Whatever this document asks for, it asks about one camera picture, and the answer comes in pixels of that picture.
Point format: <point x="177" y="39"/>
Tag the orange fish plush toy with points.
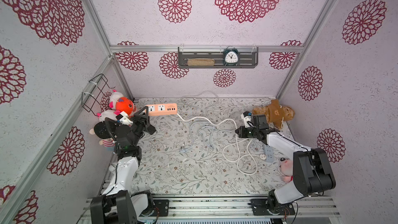
<point x="119" y="102"/>

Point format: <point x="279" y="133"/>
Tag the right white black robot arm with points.
<point x="312" y="172"/>

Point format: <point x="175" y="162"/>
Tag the teal alarm clock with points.
<point x="230" y="57"/>

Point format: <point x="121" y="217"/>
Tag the brown teddy bear plush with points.
<point x="275" y="113"/>

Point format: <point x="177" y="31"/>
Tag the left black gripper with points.
<point x="139" y="119"/>

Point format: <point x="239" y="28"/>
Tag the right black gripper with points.
<point x="249" y="131"/>

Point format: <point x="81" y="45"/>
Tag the pink plush red dotted dress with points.
<point x="286" y="167"/>

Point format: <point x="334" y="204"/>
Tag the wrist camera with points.
<point x="123" y="118"/>
<point x="247" y="119"/>

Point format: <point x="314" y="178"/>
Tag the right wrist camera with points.
<point x="247" y="119"/>

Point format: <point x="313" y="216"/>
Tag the light blue power strip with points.
<point x="267" y="155"/>

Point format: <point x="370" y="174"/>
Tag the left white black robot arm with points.
<point x="116" y="205"/>

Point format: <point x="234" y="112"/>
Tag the black wire wall basket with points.
<point x="91" y="101"/>

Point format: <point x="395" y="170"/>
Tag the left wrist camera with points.
<point x="123" y="118"/>

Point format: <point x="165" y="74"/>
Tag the grey wall shelf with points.
<point x="248" y="57"/>

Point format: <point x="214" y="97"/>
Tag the tan pouch on shelf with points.
<point x="200" y="62"/>

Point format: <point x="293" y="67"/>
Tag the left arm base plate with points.
<point x="158" y="208"/>

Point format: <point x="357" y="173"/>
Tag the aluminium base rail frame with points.
<point x="238" y="208"/>

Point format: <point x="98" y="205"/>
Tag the floral table mat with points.
<point x="196" y="151"/>

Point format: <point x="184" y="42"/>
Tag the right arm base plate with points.
<point x="270" y="207"/>

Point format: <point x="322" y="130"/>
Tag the black faced striped plush doll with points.
<point x="100" y="129"/>

